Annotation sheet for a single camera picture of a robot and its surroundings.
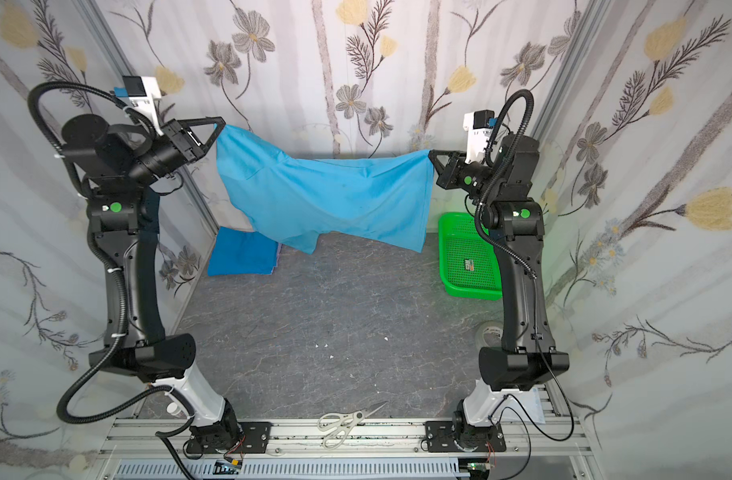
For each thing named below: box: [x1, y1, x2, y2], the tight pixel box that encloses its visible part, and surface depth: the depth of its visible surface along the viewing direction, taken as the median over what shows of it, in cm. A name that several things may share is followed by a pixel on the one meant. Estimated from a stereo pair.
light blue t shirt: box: [215, 125, 436, 255], surface depth 73 cm
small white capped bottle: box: [166, 402, 182, 416], surface depth 76 cm
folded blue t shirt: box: [208, 226, 278, 277], surface depth 113 cm
